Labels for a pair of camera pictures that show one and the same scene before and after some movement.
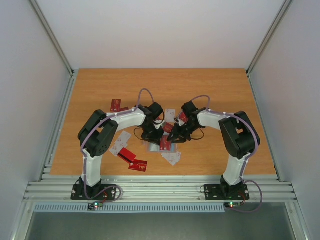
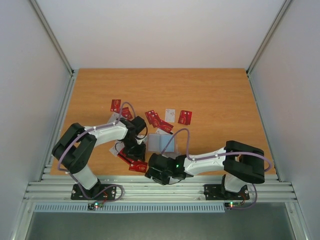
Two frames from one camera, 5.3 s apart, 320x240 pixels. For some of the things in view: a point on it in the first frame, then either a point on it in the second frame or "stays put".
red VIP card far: [183, 117] stays put
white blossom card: [170, 115] stays put
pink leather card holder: [165, 146] stays put
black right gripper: [182, 130] -> [155, 173]
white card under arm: [122, 142] stays put
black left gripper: [156, 139] -> [138, 155]
